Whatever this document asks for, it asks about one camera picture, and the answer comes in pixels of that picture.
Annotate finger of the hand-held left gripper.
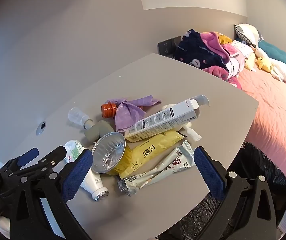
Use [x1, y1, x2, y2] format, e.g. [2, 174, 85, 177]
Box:
[0, 147, 39, 175]
[18, 145, 67, 179]

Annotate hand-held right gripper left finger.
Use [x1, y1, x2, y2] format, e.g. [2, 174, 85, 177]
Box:
[5, 149, 93, 240]

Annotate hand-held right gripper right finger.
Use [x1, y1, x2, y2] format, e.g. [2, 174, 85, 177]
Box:
[194, 146, 277, 240]

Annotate clear plastic cup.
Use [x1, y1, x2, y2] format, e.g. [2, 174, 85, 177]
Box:
[68, 107, 91, 128]

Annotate trash bin with black bag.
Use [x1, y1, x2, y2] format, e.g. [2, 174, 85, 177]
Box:
[155, 141, 286, 240]

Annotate long white carton box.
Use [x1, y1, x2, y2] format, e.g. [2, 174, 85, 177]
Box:
[124, 95, 210, 143]

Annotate person's left hand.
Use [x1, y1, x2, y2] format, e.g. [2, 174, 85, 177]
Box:
[0, 216, 11, 240]

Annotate small white plastic bottle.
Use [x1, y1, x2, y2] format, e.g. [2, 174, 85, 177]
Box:
[64, 140, 109, 201]

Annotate metal table grommet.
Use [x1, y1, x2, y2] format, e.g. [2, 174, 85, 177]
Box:
[36, 121, 47, 136]

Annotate silver foil bowl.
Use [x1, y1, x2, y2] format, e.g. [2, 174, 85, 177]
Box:
[91, 132, 126, 174]

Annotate white plastic nozzle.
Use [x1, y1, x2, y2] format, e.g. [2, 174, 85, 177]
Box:
[179, 122, 201, 142]

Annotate white snack wrapper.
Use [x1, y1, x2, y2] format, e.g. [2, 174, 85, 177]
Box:
[118, 140, 196, 197]

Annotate grey plastic tube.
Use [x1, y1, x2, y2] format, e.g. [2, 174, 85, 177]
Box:
[83, 120, 111, 144]

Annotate yellow snack packet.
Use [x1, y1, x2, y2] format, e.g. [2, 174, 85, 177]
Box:
[106, 129, 185, 180]

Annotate orange cap bottle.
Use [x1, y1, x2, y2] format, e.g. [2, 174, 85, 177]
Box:
[101, 102, 118, 118]

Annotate purple plastic bag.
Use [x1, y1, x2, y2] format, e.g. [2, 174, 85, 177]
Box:
[113, 95, 162, 132]

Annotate bed with pink sheet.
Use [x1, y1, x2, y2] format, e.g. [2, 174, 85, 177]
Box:
[233, 66, 286, 217]

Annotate light pink printed blanket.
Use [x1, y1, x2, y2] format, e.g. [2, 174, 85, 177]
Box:
[222, 42, 246, 80]

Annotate pale yellow plush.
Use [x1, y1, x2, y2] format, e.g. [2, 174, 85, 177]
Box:
[244, 52, 256, 70]

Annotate yellow duck plush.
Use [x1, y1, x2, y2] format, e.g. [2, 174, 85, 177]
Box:
[255, 57, 274, 72]

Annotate white goose plush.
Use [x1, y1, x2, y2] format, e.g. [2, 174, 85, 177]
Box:
[250, 45, 286, 92]

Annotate navy printed blanket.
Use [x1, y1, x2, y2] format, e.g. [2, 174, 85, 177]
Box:
[174, 29, 233, 72]

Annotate pink fleece blanket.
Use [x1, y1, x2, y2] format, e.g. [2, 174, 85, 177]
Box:
[200, 31, 243, 90]

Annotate white printed pillow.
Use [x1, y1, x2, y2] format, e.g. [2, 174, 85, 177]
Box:
[232, 40, 255, 58]

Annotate yellow cloth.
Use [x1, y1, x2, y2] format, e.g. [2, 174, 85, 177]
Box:
[218, 32, 233, 45]

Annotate teal pillow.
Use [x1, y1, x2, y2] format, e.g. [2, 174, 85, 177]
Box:
[257, 40, 286, 75]

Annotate checkered pillow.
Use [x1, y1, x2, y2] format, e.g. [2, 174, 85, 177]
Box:
[234, 24, 261, 48]

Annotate dark wall socket panel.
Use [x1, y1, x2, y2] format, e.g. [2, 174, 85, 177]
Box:
[157, 36, 182, 57]

